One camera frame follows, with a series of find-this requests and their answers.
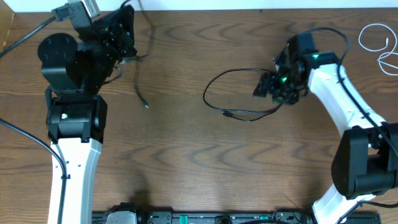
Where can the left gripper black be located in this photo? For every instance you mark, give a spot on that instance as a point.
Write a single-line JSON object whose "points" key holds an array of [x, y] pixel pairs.
{"points": [[121, 34]]}

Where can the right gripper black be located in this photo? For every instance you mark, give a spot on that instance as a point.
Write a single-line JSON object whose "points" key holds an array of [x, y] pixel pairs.
{"points": [[270, 86]]}

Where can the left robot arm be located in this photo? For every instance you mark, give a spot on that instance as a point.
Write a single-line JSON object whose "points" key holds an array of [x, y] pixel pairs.
{"points": [[76, 68]]}

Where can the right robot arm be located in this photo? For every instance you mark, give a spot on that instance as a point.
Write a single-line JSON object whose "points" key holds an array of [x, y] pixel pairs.
{"points": [[365, 163]]}

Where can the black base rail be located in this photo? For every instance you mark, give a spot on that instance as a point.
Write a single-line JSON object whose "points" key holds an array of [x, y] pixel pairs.
{"points": [[133, 213]]}

